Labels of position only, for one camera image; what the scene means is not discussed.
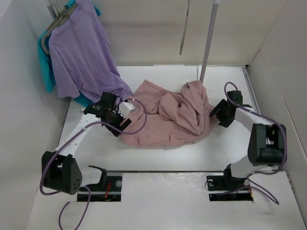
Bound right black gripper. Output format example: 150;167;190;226
210;98;233;127

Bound pink trousers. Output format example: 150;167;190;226
120;80;217;148

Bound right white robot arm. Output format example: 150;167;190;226
210;90;287;190

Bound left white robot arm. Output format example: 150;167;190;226
39;92;136;196

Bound grey hanger with teal shirt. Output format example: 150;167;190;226
41;31;51;55

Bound grey hanger with purple shirt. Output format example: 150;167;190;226
46;2;79;34

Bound purple t-shirt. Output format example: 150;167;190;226
49;0;133;103

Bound teal t-shirt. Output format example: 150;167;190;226
37;0;101;108

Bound white garment rack pole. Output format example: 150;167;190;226
200;0;220;83

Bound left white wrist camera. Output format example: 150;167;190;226
118;102;136;117

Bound aluminium side rail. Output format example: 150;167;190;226
242;67;260;113

